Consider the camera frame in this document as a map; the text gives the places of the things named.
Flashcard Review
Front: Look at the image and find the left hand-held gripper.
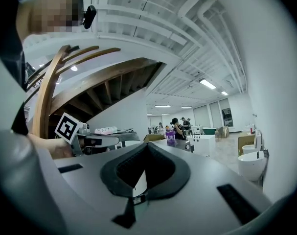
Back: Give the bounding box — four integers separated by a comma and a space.
54, 112, 121, 157

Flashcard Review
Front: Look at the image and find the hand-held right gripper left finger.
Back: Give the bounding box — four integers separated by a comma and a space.
52, 142, 149, 235

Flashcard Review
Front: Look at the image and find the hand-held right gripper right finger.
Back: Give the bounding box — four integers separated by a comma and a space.
135, 142, 272, 235

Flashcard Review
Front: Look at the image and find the person's left forearm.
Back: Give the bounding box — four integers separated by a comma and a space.
28, 133, 73, 160

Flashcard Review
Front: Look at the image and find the white rectangular bathtub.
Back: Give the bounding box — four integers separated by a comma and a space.
187, 134, 216, 158

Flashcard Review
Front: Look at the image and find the white toilet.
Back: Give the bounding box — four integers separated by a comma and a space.
242, 130, 264, 155
237, 150, 269, 182

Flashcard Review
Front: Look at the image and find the purple plastic bucket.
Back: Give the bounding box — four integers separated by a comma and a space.
164, 128, 176, 146

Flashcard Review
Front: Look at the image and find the small chair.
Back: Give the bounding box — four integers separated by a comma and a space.
215, 126, 225, 141

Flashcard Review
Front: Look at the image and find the closed brown cardboard box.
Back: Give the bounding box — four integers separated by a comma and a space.
238, 132, 255, 156

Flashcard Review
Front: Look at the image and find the wooden staircase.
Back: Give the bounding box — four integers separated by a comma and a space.
25, 44, 167, 141

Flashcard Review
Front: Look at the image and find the person's black shirt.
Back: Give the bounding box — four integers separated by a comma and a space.
0, 0, 29, 136

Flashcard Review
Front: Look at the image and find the person's head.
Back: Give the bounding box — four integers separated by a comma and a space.
16, 0, 84, 43

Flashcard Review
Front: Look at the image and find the black head-worn camera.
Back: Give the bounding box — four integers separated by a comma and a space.
81, 5, 97, 29

